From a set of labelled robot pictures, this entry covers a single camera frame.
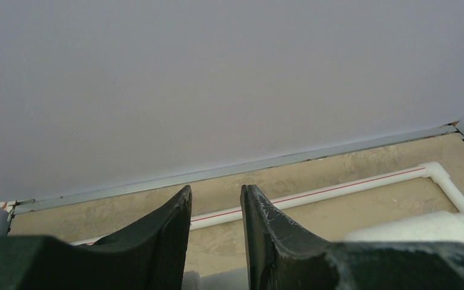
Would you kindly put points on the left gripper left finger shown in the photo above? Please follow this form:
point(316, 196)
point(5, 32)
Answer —
point(147, 254)

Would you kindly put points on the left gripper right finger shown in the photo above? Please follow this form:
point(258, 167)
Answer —
point(281, 254)

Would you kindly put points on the aluminium table frame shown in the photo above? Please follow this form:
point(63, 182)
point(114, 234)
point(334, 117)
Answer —
point(31, 205)

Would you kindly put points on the white PVC pipe frame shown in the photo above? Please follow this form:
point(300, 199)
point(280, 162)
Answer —
point(439, 226)

